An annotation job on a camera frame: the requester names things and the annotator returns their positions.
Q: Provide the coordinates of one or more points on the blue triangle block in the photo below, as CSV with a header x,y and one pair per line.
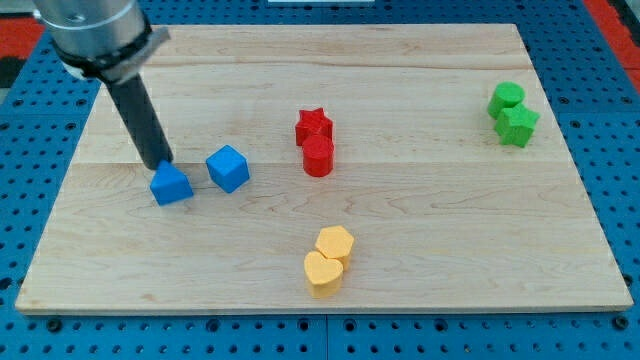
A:
x,y
169,184

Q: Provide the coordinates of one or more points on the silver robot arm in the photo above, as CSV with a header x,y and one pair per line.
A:
x,y
105,39

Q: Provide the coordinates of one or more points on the yellow hexagon block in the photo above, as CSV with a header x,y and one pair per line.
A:
x,y
336,242

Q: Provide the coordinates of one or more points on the wooden board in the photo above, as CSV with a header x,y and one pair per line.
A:
x,y
445,218

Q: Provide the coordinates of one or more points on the red cylinder block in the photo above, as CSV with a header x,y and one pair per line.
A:
x,y
318,155

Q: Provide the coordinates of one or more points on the red star block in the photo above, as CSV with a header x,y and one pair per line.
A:
x,y
312,122

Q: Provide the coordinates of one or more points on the blue cube block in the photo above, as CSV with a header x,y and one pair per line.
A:
x,y
228,168

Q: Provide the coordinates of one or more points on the yellow heart block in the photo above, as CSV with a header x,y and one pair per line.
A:
x,y
323,275

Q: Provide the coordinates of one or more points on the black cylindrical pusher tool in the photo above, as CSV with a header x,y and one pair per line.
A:
x,y
134,105

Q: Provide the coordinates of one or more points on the green star block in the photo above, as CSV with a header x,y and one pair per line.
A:
x,y
516,125

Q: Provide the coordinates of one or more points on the green cylinder block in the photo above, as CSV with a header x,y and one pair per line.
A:
x,y
505,95

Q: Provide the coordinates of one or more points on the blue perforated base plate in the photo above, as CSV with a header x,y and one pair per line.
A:
x,y
586,54

